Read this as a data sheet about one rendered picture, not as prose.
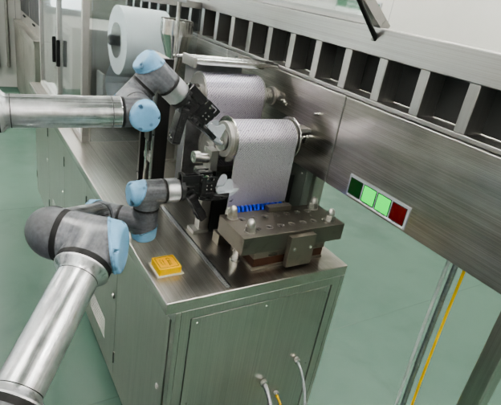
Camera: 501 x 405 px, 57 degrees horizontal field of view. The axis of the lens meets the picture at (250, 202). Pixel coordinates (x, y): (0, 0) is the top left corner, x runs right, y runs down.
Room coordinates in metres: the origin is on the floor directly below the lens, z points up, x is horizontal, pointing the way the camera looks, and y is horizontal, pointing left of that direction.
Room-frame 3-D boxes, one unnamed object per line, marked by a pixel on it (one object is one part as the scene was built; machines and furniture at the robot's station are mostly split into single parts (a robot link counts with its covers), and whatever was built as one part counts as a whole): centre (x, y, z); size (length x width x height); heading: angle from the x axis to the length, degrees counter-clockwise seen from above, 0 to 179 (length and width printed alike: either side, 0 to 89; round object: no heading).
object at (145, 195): (1.23, 0.31, 1.11); 0.11 x 0.08 x 0.09; 125
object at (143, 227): (1.23, 0.32, 1.01); 0.11 x 0.08 x 0.11; 87
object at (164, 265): (1.17, 0.22, 0.91); 0.07 x 0.07 x 0.02; 35
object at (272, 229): (1.38, -0.12, 1.00); 0.40 x 0.16 x 0.06; 125
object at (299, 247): (1.31, -0.18, 0.96); 0.10 x 0.03 x 0.11; 125
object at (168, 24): (2.09, 0.44, 1.50); 0.14 x 0.14 x 0.06
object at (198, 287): (2.23, 0.62, 0.88); 2.52 x 0.66 x 0.04; 35
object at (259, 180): (1.46, -0.02, 1.11); 0.23 x 0.01 x 0.18; 125
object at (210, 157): (1.44, 0.17, 1.05); 0.06 x 0.05 x 0.31; 125
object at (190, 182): (1.32, 0.18, 1.12); 0.12 x 0.08 x 0.09; 125
